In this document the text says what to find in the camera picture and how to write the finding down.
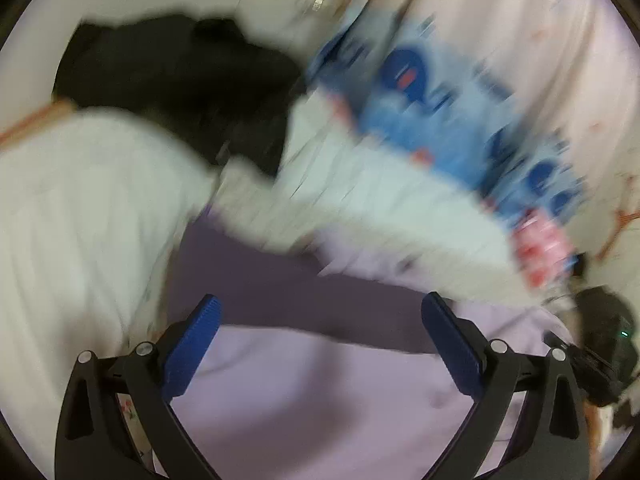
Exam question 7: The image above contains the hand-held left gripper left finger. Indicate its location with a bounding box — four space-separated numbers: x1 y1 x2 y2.
54 294 223 480

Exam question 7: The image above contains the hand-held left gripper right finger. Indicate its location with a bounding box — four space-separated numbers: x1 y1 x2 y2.
421 291 591 480

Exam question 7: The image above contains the light purple garment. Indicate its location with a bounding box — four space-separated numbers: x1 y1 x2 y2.
165 210 576 480

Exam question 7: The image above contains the blue printed blanket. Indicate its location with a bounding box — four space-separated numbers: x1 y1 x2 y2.
305 5 586 291

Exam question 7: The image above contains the black cloth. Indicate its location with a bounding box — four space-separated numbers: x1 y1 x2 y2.
52 12 308 178

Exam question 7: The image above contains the pink floral bed sheet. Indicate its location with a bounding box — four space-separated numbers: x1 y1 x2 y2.
350 0 640 271

